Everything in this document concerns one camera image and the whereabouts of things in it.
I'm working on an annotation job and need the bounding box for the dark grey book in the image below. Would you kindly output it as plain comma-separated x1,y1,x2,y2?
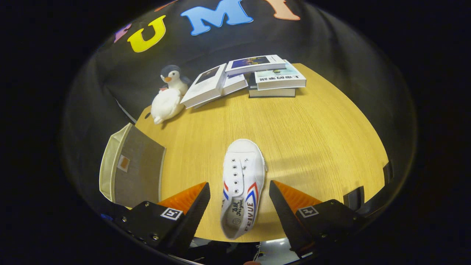
248,74,297,98

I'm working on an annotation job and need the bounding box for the book with teal cover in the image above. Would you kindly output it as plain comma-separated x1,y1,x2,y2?
254,60,307,91

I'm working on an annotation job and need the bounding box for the white round plush toy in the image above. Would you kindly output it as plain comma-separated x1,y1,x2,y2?
151,88,185,125

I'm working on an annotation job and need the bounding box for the plain white book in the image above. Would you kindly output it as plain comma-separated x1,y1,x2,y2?
191,74,249,109

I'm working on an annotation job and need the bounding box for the grey fabric storage box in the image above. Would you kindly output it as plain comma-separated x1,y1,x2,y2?
99,123,167,208

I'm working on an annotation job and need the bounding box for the thick white book dark picture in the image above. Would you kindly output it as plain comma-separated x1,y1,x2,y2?
180,63,228,109

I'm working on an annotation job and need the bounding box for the white striped canvas shoe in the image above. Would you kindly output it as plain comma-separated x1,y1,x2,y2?
220,139,267,240

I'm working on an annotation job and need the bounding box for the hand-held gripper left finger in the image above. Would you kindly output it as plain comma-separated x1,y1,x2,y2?
114,181,211,258

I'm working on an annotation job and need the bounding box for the grey penguin plush toy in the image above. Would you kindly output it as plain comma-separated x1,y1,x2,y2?
160,65,192,95

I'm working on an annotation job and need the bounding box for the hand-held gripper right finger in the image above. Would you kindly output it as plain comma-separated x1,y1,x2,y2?
269,180,368,258

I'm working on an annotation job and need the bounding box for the white book blue picture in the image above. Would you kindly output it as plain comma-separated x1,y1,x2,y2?
225,55,287,77

